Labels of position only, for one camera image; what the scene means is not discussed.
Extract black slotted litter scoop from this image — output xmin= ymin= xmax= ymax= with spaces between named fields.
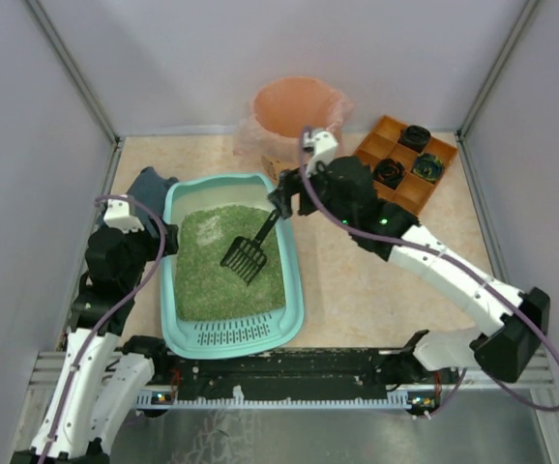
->
xmin=220 ymin=211 xmax=280 ymax=285

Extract teal plastic litter box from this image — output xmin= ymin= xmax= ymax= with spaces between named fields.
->
xmin=161 ymin=173 xmax=305 ymax=360

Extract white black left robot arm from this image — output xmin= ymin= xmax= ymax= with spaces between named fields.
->
xmin=11 ymin=218 xmax=178 ymax=463

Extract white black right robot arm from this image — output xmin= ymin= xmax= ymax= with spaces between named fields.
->
xmin=269 ymin=157 xmax=550 ymax=383

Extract green cat litter pellets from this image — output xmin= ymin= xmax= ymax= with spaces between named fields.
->
xmin=174 ymin=205 xmax=285 ymax=321

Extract folded dark grey cloth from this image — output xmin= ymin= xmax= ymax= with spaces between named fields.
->
xmin=96 ymin=166 xmax=180 ymax=228

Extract orange bin with plastic liner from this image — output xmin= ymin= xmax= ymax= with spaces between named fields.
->
xmin=233 ymin=76 xmax=354 ymax=166

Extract black orange rolled sock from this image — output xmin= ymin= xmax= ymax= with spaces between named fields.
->
xmin=372 ymin=158 xmax=405 ymax=189

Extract orange wooden compartment tray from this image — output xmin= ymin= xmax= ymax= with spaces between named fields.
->
xmin=353 ymin=115 xmax=457 ymax=216

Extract blue yellow rolled sock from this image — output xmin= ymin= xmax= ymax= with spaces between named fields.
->
xmin=411 ymin=153 xmax=445 ymax=184

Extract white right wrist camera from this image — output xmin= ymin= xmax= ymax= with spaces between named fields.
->
xmin=300 ymin=127 xmax=339 ymax=177

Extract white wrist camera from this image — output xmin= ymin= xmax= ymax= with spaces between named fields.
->
xmin=100 ymin=195 xmax=144 ymax=234
xmin=300 ymin=127 xmax=339 ymax=177

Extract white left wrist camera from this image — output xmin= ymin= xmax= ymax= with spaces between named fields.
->
xmin=100 ymin=195 xmax=144 ymax=234

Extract aluminium frame rail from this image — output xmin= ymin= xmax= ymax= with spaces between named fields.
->
xmin=29 ymin=348 xmax=555 ymax=390

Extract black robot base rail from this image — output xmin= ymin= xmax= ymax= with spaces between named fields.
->
xmin=138 ymin=348 xmax=460 ymax=418

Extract white slotted cable duct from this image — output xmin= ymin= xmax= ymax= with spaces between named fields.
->
xmin=132 ymin=386 xmax=440 ymax=411

